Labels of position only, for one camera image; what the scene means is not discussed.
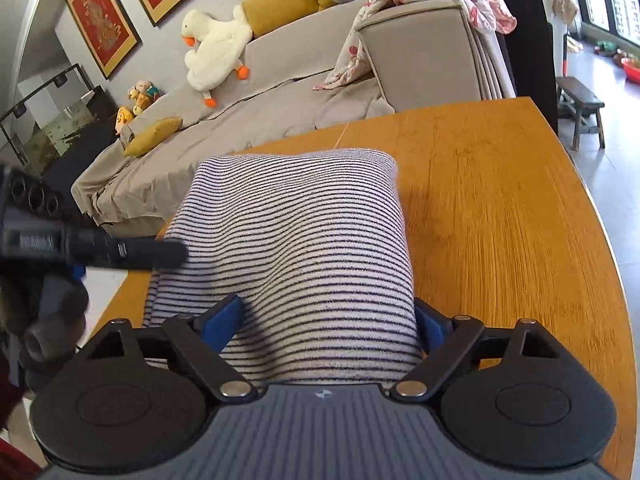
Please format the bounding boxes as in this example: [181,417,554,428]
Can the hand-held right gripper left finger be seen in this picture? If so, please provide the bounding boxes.
[87,294,254,402]

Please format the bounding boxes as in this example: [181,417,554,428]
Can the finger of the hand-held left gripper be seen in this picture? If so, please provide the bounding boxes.
[64,229,189,272]

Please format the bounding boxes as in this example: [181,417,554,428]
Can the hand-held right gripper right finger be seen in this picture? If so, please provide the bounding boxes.
[389,298,562,402]

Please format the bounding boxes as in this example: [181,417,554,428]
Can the striped knit garment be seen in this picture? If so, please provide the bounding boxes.
[141,147,422,387]

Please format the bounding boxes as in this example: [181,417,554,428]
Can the glass fish tank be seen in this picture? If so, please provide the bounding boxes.
[0,63,122,177]

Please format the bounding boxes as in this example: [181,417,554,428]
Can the small yellow cushion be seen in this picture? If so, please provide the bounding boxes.
[123,116,184,157]

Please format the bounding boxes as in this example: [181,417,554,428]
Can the yellow plush toy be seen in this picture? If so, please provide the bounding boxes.
[114,106,136,134]

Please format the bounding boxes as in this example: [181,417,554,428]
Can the colourful doll toys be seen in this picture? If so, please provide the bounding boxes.
[127,78,161,116]

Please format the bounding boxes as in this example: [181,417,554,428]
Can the person's red clothing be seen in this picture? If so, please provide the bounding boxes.
[0,355,43,480]

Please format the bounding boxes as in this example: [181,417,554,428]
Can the grey fabric sofa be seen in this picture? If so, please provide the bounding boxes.
[71,0,517,239]

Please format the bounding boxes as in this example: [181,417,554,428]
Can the white duck plush toy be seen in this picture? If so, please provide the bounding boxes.
[180,5,254,109]

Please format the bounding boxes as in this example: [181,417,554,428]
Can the dark wooden stool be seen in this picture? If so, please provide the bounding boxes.
[554,76,606,151]

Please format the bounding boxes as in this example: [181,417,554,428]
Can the large yellow cushion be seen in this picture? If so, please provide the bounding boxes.
[241,0,321,39]

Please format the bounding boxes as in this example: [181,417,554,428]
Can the dark curtain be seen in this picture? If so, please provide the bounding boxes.
[472,0,559,134]

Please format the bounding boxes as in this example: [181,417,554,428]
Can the white hanging cloth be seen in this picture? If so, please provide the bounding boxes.
[544,0,584,56]

